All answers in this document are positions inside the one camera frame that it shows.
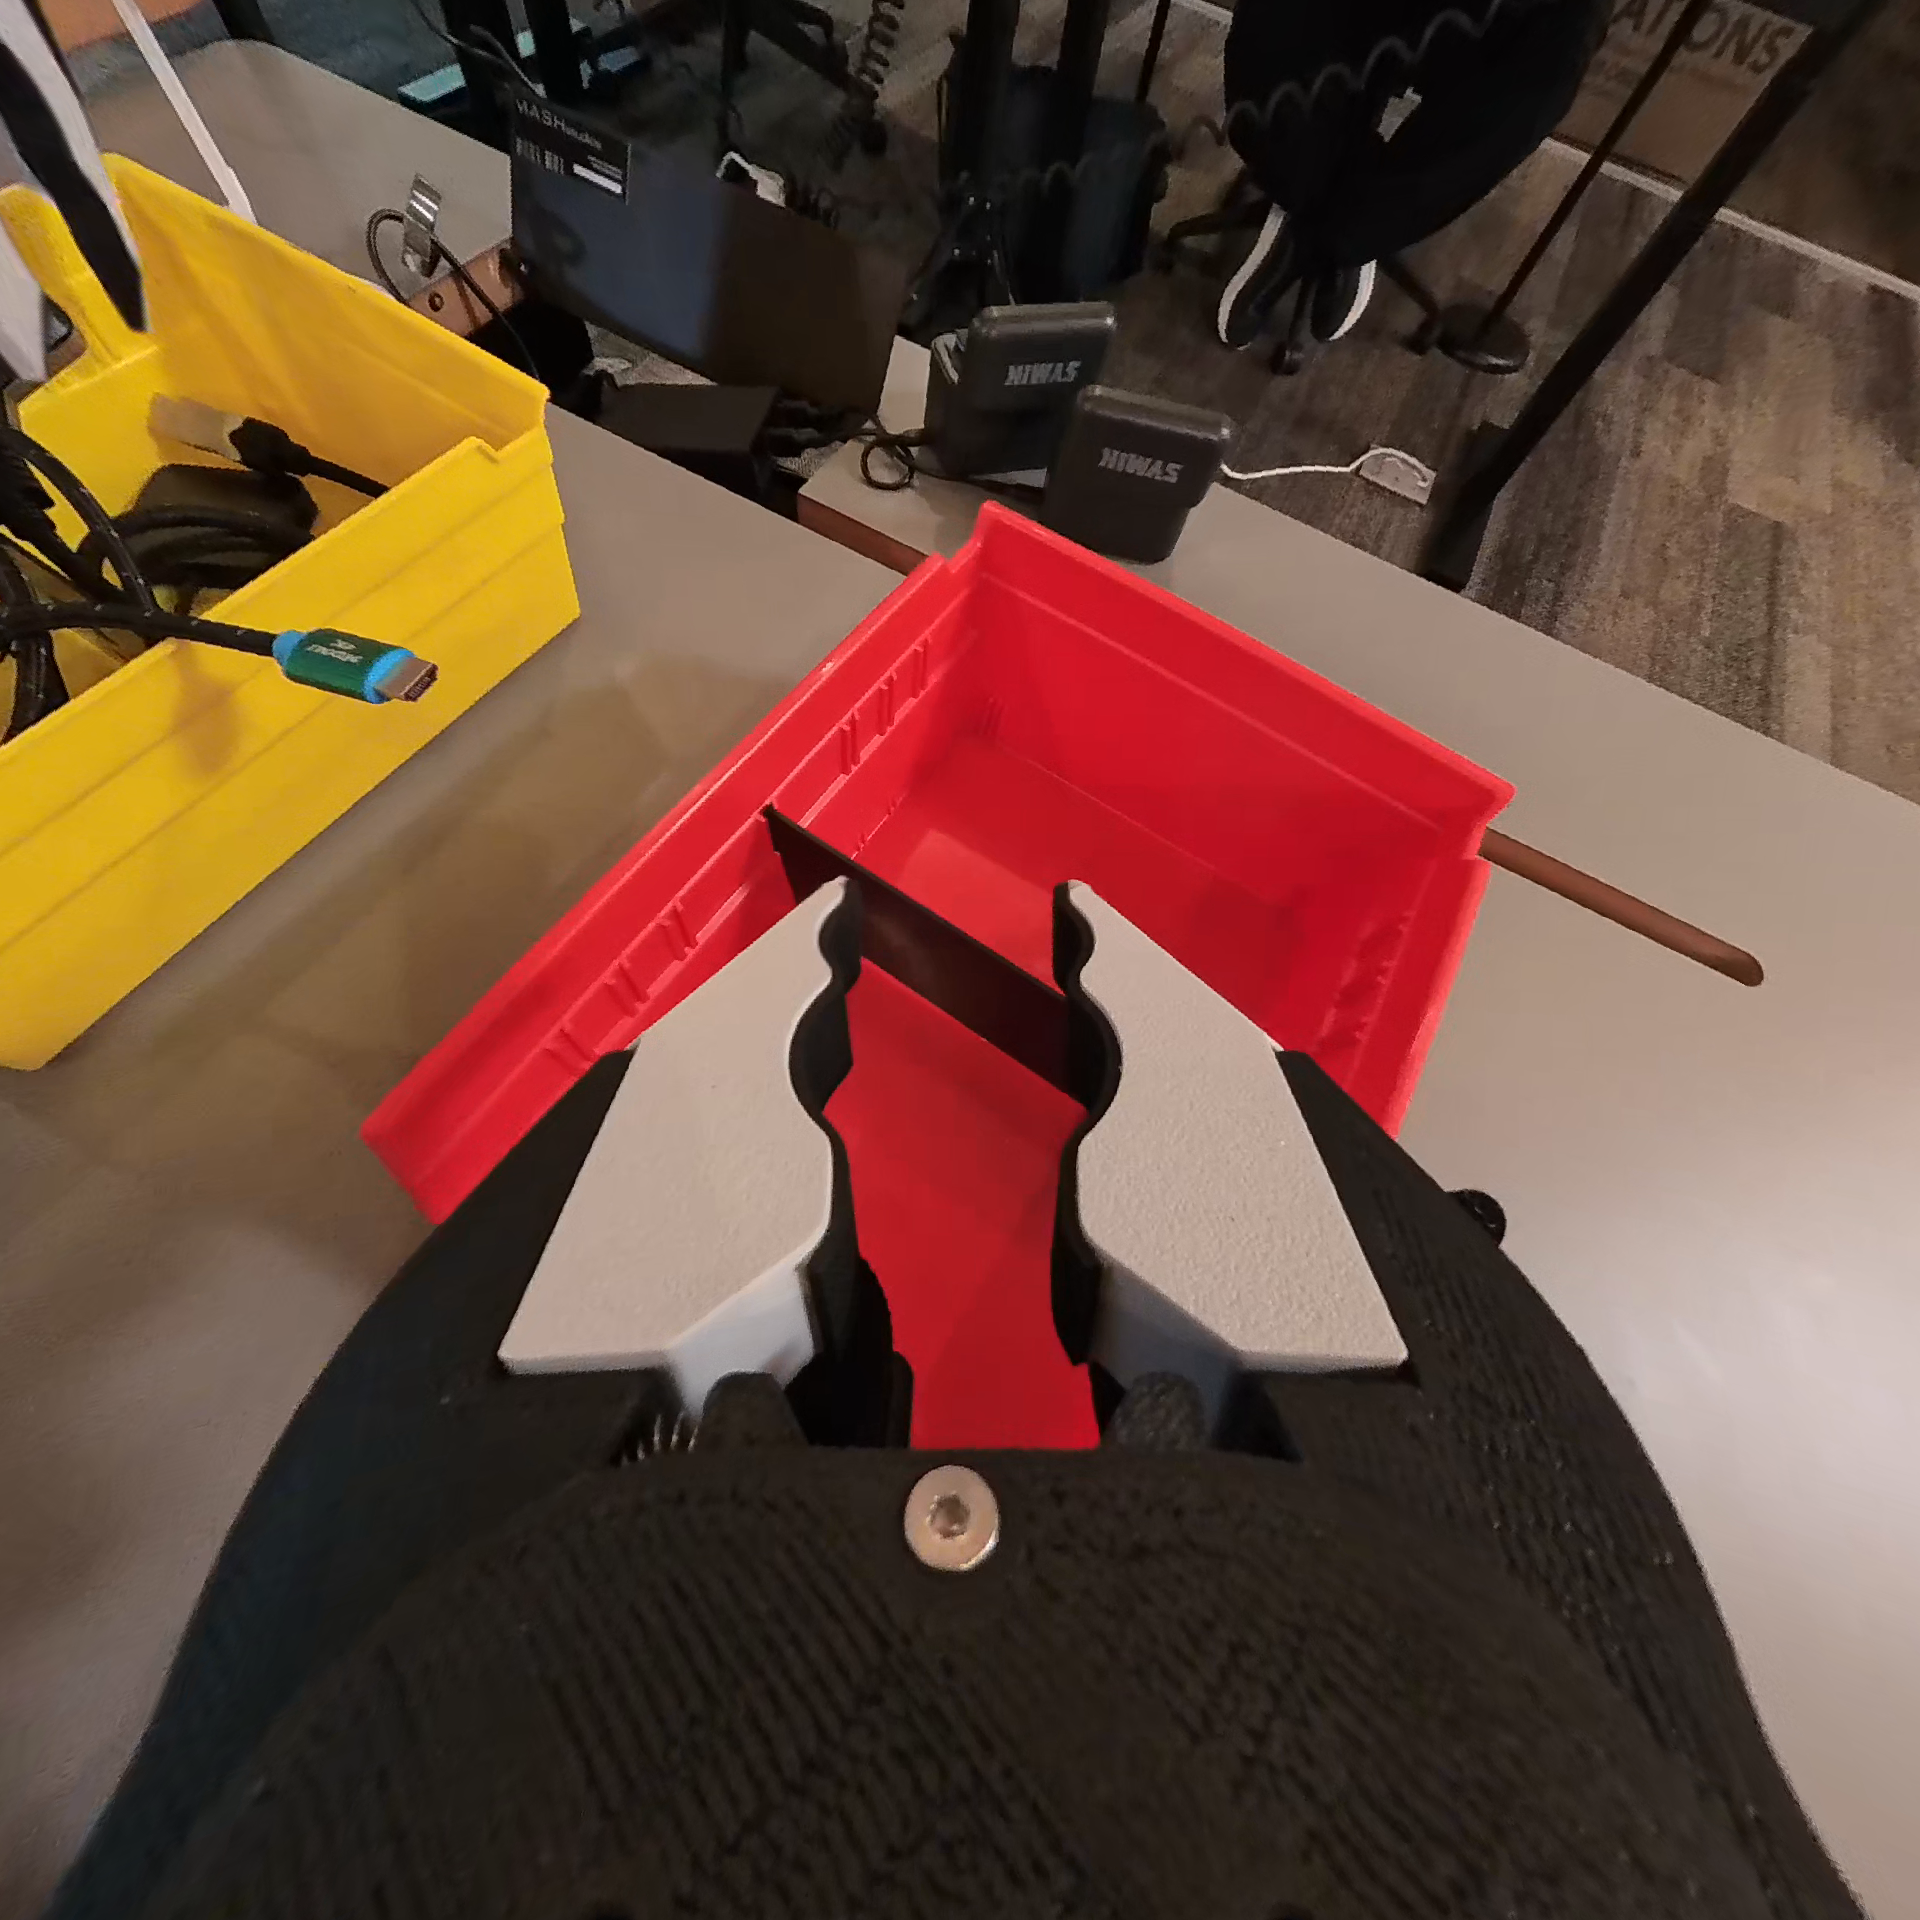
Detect black metal stand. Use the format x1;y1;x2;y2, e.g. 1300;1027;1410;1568
1426;0;1892;587

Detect metal cable clamp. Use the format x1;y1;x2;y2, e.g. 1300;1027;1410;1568
366;177;450;286

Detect black divider of red bin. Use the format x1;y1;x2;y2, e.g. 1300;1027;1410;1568
766;807;1102;1111

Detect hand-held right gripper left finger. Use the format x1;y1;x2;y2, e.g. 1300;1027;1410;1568
493;878;872;1398

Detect black battery charger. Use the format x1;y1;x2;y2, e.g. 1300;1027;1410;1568
1044;387;1234;564
922;301;1119;488

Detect braided hdmi cable green plugs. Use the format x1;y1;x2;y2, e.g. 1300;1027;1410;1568
0;426;307;737
0;591;443;711

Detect black cardboard box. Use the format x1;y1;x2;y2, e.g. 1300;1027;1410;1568
507;66;917;414

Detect white charging cable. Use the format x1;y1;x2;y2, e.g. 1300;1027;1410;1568
1222;446;1434;500

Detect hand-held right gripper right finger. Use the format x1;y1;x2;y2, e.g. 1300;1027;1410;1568
1049;878;1410;1403

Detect black hdmi switch cable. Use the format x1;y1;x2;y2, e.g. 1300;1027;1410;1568
149;394;393;500

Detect red plastic bin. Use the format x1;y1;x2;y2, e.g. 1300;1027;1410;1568
359;503;1513;1224

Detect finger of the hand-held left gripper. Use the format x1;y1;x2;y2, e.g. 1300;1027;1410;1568
0;0;152;381

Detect black office chair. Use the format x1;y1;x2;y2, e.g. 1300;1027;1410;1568
1163;0;1613;377

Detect brown cardboard box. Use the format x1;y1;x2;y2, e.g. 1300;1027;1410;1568
1559;0;1802;184

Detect yellow plastic bin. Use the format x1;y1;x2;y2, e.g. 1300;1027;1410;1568
0;150;583;1071

